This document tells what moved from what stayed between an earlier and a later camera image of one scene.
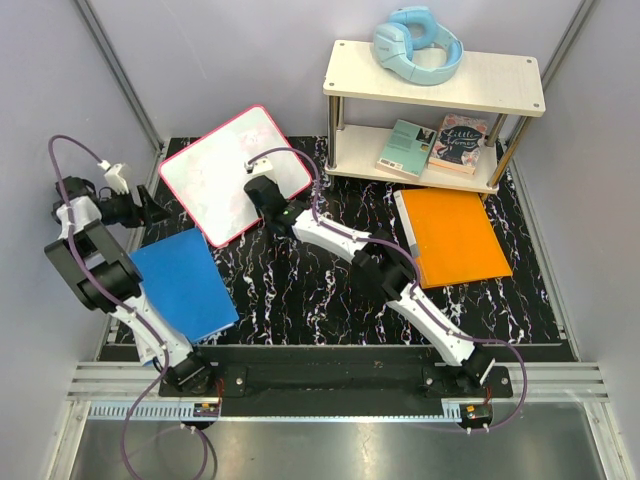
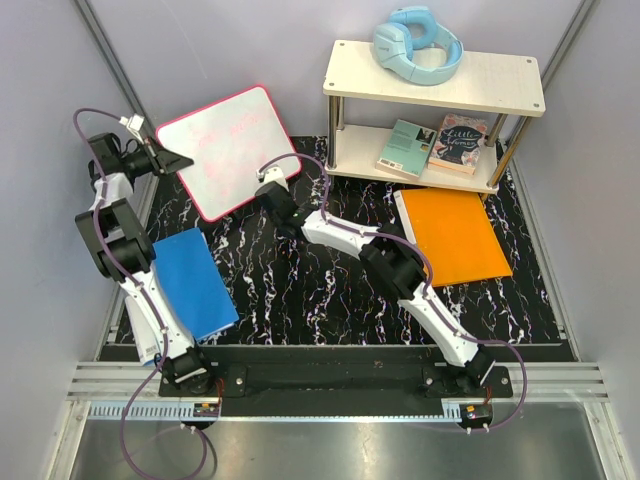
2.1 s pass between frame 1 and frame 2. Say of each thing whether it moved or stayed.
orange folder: stayed
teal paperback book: stayed
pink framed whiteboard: moved
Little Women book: stayed
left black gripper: moved
